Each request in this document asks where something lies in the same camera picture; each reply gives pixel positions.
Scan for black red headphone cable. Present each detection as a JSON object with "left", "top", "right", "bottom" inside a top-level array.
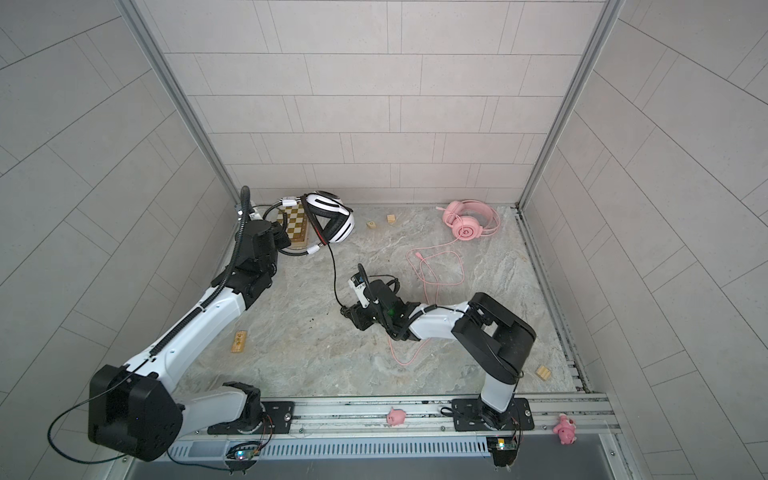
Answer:
[{"left": 299, "top": 194, "right": 349, "bottom": 310}]

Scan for pink headphone cable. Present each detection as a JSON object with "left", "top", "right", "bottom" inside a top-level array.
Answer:
[{"left": 386, "top": 236, "right": 475, "bottom": 367}]

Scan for white black headphones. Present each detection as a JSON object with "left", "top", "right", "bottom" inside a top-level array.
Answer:
[{"left": 263, "top": 190, "right": 355, "bottom": 257}]

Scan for pink headphones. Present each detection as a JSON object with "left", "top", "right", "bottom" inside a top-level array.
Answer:
[{"left": 439, "top": 199, "right": 501, "bottom": 241}]

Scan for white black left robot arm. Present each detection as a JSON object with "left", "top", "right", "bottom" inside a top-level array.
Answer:
[{"left": 87, "top": 219, "right": 290, "bottom": 461}]

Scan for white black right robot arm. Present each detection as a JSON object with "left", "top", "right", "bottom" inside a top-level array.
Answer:
[{"left": 341, "top": 271, "right": 537, "bottom": 430}]

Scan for wooden chess board box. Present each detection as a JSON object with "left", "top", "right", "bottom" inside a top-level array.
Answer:
[{"left": 278, "top": 202, "right": 309, "bottom": 250}]

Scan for pink pig toy centre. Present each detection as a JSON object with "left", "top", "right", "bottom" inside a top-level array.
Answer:
[{"left": 386, "top": 408, "right": 407, "bottom": 427}]

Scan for pink pig toy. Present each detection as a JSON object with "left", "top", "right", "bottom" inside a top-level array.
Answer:
[
  {"left": 552, "top": 413, "right": 577, "bottom": 445},
  {"left": 386, "top": 408, "right": 407, "bottom": 427}
]

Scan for wooden domino block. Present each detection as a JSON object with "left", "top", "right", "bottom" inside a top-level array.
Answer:
[{"left": 231, "top": 330, "right": 247, "bottom": 353}]

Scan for small wooden block right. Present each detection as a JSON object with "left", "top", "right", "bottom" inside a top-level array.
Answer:
[{"left": 535, "top": 365, "right": 552, "bottom": 381}]

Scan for right circuit board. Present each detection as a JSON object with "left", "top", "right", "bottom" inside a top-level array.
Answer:
[{"left": 486, "top": 437, "right": 520, "bottom": 469}]

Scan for circuit board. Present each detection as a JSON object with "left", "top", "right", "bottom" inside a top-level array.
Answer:
[
  {"left": 486, "top": 437, "right": 520, "bottom": 469},
  {"left": 225, "top": 441, "right": 262, "bottom": 462}
]

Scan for left circuit board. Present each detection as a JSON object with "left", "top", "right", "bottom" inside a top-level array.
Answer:
[{"left": 225, "top": 441, "right": 262, "bottom": 462}]

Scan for pink pig toy right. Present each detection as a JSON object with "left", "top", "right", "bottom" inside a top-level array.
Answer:
[{"left": 552, "top": 413, "right": 577, "bottom": 445}]

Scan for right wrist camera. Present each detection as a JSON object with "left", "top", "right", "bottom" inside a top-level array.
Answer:
[{"left": 348, "top": 273, "right": 370, "bottom": 309}]

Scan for black corrugated hose left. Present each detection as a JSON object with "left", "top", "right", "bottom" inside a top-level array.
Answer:
[{"left": 146, "top": 185, "right": 252, "bottom": 358}]

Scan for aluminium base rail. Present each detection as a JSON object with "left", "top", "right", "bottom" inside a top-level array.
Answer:
[{"left": 263, "top": 392, "right": 620, "bottom": 440}]

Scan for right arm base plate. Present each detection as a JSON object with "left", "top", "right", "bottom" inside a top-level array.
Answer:
[{"left": 440, "top": 397, "right": 535, "bottom": 432}]

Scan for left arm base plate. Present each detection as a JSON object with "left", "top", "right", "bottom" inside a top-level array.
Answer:
[{"left": 206, "top": 401, "right": 295, "bottom": 435}]

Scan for left metal corner post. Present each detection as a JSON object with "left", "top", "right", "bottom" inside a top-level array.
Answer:
[{"left": 115, "top": 0, "right": 240, "bottom": 202}]

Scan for metal corner post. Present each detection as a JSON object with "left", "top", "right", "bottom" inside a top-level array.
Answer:
[
  {"left": 517, "top": 0, "right": 624, "bottom": 212},
  {"left": 115, "top": 0, "right": 240, "bottom": 202}
]

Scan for right metal corner post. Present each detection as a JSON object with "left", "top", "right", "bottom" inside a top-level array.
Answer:
[{"left": 517, "top": 0, "right": 624, "bottom": 212}]

